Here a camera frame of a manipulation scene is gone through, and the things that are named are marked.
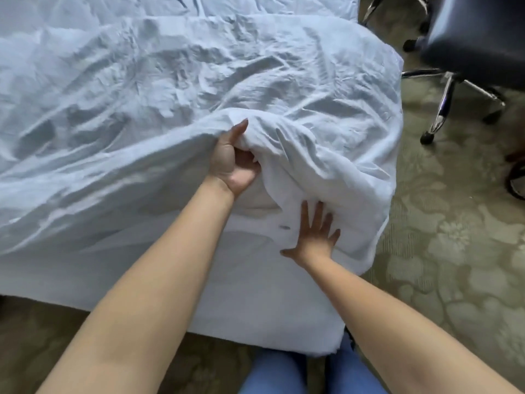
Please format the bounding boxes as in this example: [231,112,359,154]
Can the person's left forearm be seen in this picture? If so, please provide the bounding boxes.
[37,176,237,394]

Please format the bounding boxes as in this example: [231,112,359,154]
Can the white duvet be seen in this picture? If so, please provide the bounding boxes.
[0,14,405,275]

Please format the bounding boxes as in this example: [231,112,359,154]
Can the white bed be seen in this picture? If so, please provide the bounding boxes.
[0,0,405,357]

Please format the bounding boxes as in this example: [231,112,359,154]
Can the person's right hand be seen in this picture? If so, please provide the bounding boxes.
[280,200,342,269]

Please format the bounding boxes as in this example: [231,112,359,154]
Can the black office chair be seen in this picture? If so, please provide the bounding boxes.
[360,0,525,145]

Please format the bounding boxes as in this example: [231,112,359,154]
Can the person's blue jeans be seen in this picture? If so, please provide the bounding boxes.
[237,332,388,394]

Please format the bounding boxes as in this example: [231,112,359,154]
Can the person's left hand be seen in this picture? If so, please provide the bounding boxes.
[208,118,263,200]

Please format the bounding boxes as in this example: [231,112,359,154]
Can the person's right forearm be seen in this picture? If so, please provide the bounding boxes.
[305,256,522,394]

